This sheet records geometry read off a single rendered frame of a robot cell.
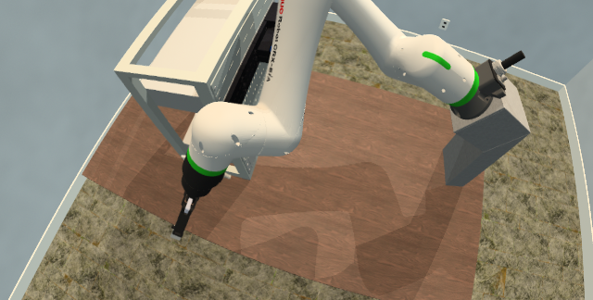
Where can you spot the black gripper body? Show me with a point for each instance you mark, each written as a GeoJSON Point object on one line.
{"type": "Point", "coordinates": [192, 191]}

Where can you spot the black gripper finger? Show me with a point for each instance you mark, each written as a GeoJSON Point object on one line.
{"type": "Point", "coordinates": [183, 218]}

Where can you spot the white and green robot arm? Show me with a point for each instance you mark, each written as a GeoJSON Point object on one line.
{"type": "Point", "coordinates": [225, 131]}

